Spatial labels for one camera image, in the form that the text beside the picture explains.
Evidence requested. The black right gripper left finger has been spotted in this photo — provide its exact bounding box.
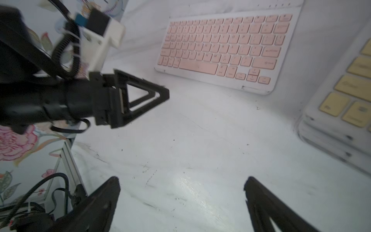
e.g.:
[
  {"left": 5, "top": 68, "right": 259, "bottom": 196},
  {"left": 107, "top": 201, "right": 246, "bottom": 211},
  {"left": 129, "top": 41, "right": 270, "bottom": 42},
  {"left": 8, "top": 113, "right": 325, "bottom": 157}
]
[{"left": 47, "top": 177, "right": 120, "bottom": 232}]

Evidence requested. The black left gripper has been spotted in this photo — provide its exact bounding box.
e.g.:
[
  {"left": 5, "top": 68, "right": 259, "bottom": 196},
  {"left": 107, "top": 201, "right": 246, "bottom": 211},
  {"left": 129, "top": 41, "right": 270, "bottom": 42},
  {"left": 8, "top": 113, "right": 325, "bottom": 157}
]
[{"left": 1, "top": 70, "right": 170, "bottom": 134}]

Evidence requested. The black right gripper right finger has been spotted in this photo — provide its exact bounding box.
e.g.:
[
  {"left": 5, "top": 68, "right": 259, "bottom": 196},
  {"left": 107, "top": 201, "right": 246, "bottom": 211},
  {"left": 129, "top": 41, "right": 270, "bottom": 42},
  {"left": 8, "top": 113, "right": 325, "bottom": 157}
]
[{"left": 244, "top": 177, "right": 318, "bottom": 232}]

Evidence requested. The white keyboard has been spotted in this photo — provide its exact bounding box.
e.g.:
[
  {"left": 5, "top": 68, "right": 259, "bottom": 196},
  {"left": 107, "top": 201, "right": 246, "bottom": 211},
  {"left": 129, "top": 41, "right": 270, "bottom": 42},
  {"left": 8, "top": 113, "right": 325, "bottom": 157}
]
[{"left": 296, "top": 121, "right": 371, "bottom": 177}]

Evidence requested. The yellow keyboard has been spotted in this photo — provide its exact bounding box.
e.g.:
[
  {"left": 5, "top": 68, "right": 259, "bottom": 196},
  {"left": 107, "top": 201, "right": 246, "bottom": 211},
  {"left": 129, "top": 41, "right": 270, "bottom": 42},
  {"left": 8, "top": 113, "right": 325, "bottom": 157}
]
[{"left": 303, "top": 22, "right": 371, "bottom": 154}]

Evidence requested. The pink keyboard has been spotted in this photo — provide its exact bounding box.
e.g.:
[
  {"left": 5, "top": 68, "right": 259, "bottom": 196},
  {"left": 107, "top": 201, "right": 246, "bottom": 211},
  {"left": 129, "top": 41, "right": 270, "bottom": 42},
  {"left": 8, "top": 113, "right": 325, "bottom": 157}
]
[{"left": 155, "top": 1, "right": 303, "bottom": 95}]

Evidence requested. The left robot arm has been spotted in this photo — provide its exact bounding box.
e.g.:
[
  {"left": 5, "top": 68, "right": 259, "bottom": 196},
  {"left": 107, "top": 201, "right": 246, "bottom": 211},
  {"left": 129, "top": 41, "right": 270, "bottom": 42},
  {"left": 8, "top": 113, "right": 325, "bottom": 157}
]
[{"left": 1, "top": 1, "right": 170, "bottom": 134}]

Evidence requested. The aluminium frame post left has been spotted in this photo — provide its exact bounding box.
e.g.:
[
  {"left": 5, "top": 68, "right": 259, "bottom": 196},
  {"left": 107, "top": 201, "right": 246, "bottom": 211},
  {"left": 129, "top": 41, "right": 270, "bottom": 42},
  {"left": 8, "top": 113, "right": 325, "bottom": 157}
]
[{"left": 60, "top": 139, "right": 87, "bottom": 198}]

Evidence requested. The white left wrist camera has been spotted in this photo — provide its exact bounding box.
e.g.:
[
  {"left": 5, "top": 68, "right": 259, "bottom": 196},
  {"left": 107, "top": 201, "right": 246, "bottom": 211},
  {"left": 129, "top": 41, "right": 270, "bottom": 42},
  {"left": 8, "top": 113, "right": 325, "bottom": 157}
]
[{"left": 72, "top": 9, "right": 126, "bottom": 78}]

